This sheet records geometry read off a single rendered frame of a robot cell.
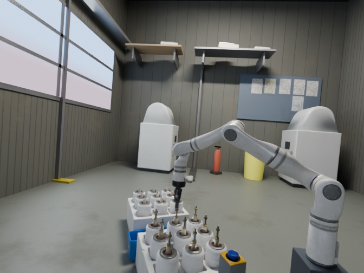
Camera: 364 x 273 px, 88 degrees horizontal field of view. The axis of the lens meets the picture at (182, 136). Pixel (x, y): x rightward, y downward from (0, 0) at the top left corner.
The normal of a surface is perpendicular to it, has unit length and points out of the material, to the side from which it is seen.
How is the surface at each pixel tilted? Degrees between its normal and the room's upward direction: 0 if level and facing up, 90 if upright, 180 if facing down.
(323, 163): 90
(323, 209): 91
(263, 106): 90
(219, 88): 90
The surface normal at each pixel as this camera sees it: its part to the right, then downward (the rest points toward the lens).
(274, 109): -0.11, 0.02
